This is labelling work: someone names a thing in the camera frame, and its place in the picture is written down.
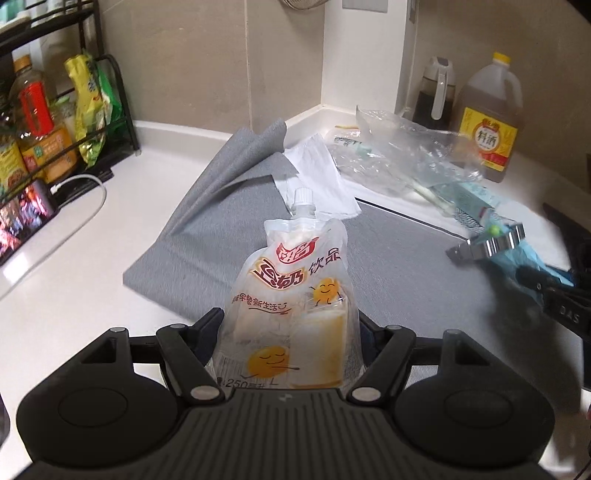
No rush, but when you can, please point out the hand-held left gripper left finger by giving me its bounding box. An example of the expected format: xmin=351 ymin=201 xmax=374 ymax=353
xmin=78 ymin=308 xmax=226 ymax=405

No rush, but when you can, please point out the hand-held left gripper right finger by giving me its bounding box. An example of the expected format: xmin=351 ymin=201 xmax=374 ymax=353
xmin=346 ymin=311 xmax=498 ymax=405

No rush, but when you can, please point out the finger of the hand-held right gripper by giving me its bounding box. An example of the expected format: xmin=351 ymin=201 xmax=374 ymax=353
xmin=542 ymin=202 xmax=591 ymax=278
xmin=515 ymin=264 xmax=591 ymax=335

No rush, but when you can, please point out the white drink pouch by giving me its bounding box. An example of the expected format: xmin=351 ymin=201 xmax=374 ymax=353
xmin=205 ymin=187 xmax=365 ymax=391

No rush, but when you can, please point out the white tissue paper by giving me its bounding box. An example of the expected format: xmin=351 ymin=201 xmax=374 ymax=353
xmin=274 ymin=133 xmax=363 ymax=221

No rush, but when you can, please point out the clear plastic bag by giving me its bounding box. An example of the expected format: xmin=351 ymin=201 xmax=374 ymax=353
xmin=332 ymin=105 xmax=485 ymax=199

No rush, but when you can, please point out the grey cloth mat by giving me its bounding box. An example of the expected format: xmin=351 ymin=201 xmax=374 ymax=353
xmin=122 ymin=117 xmax=591 ymax=370

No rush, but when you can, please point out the light blue box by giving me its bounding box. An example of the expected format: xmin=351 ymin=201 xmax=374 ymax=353
xmin=429 ymin=181 xmax=506 ymax=229

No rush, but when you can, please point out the yellow label cooking wine jug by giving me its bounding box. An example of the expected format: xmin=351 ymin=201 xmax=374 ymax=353
xmin=455 ymin=52 xmax=525 ymax=184

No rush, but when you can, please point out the dark liquid dispenser bottle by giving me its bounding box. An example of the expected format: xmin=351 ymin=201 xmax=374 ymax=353
xmin=412 ymin=55 xmax=458 ymax=131

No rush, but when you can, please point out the clear packet with yellow strip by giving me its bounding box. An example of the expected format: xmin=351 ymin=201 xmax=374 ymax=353
xmin=329 ymin=122 xmax=384 ymax=160

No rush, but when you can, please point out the smartphone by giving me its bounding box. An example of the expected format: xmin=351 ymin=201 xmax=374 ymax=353
xmin=0 ymin=180 xmax=58 ymax=266

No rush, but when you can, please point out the yellow snack packet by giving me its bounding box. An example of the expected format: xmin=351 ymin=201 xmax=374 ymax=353
xmin=64 ymin=50 xmax=105 ymax=168

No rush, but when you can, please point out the red label oil bottle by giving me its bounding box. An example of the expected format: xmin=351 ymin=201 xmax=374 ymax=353
xmin=8 ymin=54 xmax=78 ymax=184

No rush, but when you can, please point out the white charging cable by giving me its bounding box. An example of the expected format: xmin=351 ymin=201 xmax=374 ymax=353
xmin=0 ymin=174 xmax=108 ymax=301

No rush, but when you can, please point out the black wire rack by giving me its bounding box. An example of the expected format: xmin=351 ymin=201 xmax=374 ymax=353
xmin=0 ymin=7 xmax=141 ymax=268

